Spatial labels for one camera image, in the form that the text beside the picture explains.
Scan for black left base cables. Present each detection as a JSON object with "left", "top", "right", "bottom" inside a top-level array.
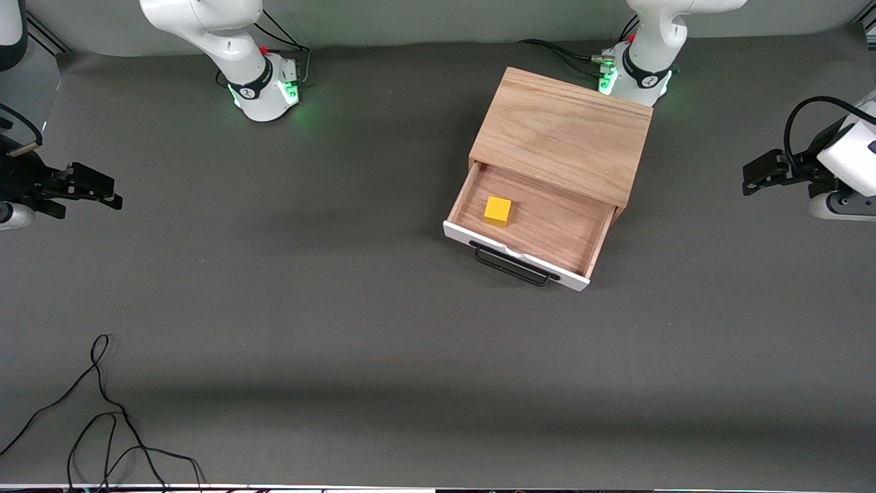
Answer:
[{"left": 517, "top": 17, "right": 641, "bottom": 76}]

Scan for wooden drawer cabinet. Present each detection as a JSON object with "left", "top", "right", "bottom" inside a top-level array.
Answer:
[{"left": 469, "top": 66, "right": 653, "bottom": 223}]

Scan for dark grey table cover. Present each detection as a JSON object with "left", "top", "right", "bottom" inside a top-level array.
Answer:
[{"left": 0, "top": 24, "right": 876, "bottom": 488}]

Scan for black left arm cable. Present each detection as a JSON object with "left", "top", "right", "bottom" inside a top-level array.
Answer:
[{"left": 784, "top": 96, "right": 876, "bottom": 172}]

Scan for yellow cube block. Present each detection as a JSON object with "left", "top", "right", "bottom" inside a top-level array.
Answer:
[{"left": 484, "top": 197, "right": 513, "bottom": 227}]

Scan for loose thin black cable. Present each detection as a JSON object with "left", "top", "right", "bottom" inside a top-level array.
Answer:
[{"left": 0, "top": 333, "right": 206, "bottom": 492}]

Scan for white-fronted drawer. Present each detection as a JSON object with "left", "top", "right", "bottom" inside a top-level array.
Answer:
[{"left": 443, "top": 159, "right": 617, "bottom": 292}]

